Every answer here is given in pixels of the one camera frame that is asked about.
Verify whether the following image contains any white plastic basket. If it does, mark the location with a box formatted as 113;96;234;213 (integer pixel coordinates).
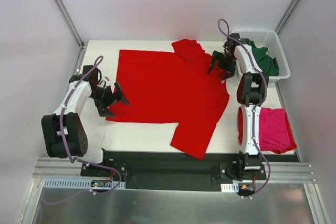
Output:
232;28;291;82

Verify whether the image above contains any red t shirt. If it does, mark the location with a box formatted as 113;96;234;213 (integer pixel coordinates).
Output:
110;39;229;159
238;106;297;155

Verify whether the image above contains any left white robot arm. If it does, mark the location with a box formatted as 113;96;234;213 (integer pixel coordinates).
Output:
41;65;129;176

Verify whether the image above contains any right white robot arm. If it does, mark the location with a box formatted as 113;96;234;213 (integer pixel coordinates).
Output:
208;33;269;182

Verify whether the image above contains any green t shirt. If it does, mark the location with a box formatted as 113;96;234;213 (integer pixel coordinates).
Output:
248;40;280;76

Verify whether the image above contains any folded red t shirt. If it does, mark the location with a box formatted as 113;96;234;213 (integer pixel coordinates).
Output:
238;106;297;155

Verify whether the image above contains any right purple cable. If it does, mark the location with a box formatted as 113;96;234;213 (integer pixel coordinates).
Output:
217;19;271;201

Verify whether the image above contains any purple cable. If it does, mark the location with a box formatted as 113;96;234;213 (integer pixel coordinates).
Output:
41;56;122;205
217;19;271;201

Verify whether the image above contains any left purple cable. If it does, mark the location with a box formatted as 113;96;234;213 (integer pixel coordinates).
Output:
41;56;122;205

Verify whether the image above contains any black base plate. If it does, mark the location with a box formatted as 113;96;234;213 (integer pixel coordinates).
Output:
80;151;267;190

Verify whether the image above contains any left white cable duct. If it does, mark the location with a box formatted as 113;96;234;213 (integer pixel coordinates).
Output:
44;178;126;190

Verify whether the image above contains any white cable duct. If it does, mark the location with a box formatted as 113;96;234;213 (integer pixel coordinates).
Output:
44;178;126;190
220;183;239;193

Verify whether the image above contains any aluminium rail frame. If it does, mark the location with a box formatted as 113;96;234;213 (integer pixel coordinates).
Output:
32;40;331;224

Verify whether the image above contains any right white cable duct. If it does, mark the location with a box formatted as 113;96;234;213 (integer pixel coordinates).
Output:
220;183;239;193

